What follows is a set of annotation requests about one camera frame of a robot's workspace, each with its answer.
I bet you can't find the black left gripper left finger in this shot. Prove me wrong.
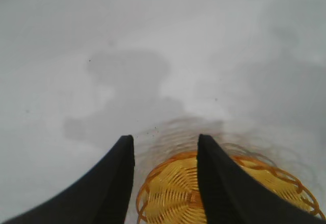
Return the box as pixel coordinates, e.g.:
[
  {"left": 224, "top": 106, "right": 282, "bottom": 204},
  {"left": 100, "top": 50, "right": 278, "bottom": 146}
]
[{"left": 0, "top": 134, "right": 135, "bottom": 224}]

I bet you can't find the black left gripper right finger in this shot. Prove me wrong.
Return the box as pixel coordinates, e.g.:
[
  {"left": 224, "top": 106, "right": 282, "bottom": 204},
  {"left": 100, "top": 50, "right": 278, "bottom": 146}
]
[{"left": 197, "top": 133, "right": 326, "bottom": 224}]

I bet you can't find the yellow woven plastic basket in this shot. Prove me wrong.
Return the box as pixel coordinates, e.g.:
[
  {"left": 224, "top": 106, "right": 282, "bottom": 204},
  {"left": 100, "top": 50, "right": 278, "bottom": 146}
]
[{"left": 136, "top": 150, "right": 325, "bottom": 224}]

